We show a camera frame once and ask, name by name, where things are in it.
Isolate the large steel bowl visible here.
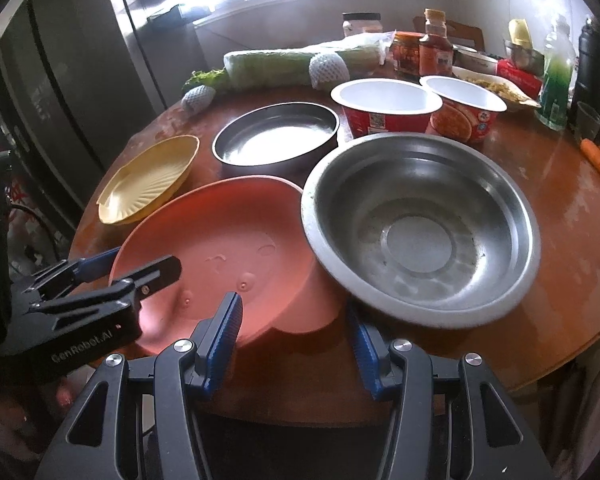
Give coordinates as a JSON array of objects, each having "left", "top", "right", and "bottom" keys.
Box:
[{"left": 301, "top": 132, "right": 542, "bottom": 331}]

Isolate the carrot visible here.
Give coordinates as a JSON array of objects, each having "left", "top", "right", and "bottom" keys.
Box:
[{"left": 580, "top": 138, "right": 600, "bottom": 191}]

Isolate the small grey cup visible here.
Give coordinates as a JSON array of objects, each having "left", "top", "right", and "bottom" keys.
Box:
[{"left": 572, "top": 101, "right": 600, "bottom": 141}]

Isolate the brown sauce bottle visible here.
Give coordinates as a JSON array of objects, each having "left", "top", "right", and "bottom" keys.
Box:
[{"left": 419, "top": 8, "right": 455, "bottom": 78}]

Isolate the red sauce jar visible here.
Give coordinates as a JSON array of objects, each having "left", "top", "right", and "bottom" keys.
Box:
[{"left": 390, "top": 31, "right": 426, "bottom": 73}]

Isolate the yellow shell-shaped plate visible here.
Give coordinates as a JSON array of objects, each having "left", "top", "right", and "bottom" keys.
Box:
[{"left": 96, "top": 135, "right": 201, "bottom": 225}]

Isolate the foam-netted fruit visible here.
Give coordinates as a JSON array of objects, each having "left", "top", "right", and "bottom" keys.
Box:
[
  {"left": 308, "top": 51, "right": 350, "bottom": 92},
  {"left": 180, "top": 85, "right": 217, "bottom": 113}
]

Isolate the wooden chair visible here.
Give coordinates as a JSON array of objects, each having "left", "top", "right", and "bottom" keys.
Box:
[{"left": 413, "top": 16, "right": 485, "bottom": 51}]

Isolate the round steel pan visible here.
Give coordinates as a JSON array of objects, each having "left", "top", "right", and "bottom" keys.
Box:
[{"left": 212, "top": 102, "right": 341, "bottom": 179}]

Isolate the green lettuce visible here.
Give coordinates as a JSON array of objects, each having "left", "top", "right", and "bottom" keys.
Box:
[{"left": 182, "top": 70, "right": 231, "bottom": 95}]

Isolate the grey refrigerator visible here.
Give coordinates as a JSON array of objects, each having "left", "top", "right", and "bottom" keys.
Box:
[{"left": 0, "top": 0, "right": 156, "bottom": 241}]

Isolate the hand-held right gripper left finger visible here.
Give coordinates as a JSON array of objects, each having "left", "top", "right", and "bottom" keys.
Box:
[{"left": 35, "top": 292, "right": 244, "bottom": 480}]

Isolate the wrapped napa cabbage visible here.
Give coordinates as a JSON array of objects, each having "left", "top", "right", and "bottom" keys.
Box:
[{"left": 223, "top": 35, "right": 388, "bottom": 90}]

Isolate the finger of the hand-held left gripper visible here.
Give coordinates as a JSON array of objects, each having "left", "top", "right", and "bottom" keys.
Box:
[
  {"left": 22, "top": 255, "right": 183, "bottom": 316},
  {"left": 11, "top": 246, "right": 123, "bottom": 303}
]

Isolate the red tissue box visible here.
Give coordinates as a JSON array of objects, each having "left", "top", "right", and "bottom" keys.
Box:
[{"left": 496, "top": 58, "right": 543, "bottom": 98}]

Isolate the yellow cup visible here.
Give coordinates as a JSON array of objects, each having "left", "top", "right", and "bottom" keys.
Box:
[{"left": 508, "top": 18, "right": 533, "bottom": 48}]

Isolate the small steel bowl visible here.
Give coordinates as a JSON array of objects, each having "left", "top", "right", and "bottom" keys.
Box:
[{"left": 504, "top": 39, "right": 546, "bottom": 75}]

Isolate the black thermos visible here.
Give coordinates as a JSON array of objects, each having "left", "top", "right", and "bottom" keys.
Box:
[{"left": 570, "top": 17, "right": 600, "bottom": 126}]

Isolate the glass jar black lid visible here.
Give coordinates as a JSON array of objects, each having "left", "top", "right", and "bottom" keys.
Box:
[{"left": 341, "top": 12, "right": 384, "bottom": 38}]

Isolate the red instant noodle bowl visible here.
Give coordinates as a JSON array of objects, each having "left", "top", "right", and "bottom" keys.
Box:
[
  {"left": 419, "top": 75, "right": 508, "bottom": 145},
  {"left": 330, "top": 78, "right": 443, "bottom": 140}
]

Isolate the white plate of food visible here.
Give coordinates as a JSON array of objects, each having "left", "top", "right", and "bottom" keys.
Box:
[{"left": 452, "top": 66, "right": 542, "bottom": 111}]

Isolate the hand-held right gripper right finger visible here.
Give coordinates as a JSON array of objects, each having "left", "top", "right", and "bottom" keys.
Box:
[{"left": 346, "top": 307, "right": 553, "bottom": 480}]

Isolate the green drink bottle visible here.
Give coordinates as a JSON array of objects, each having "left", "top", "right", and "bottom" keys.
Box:
[{"left": 536, "top": 14, "right": 578, "bottom": 132}]

